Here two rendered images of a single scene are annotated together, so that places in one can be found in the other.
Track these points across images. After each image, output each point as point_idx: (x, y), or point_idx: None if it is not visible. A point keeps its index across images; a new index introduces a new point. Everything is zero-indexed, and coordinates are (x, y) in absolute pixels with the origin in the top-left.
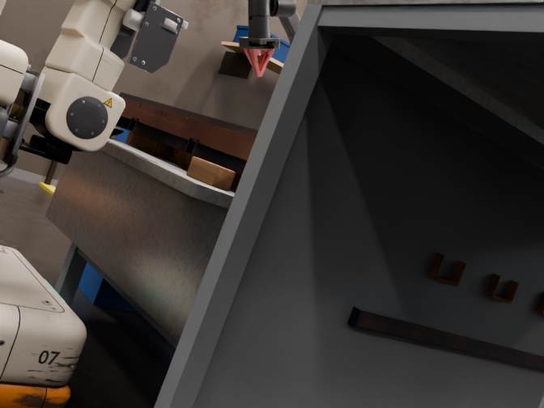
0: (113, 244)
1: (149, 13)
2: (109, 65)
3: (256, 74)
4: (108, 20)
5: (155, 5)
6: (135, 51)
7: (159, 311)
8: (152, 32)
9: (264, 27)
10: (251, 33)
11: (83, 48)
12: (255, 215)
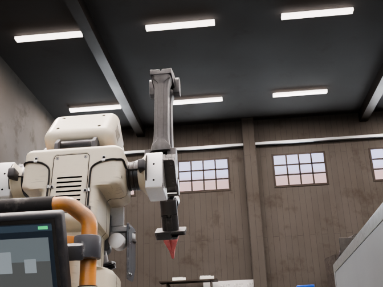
0: None
1: (129, 233)
2: (118, 286)
3: (172, 257)
4: (102, 247)
5: (129, 225)
6: (129, 267)
7: None
8: (130, 247)
9: (178, 221)
10: (171, 228)
11: (109, 279)
12: None
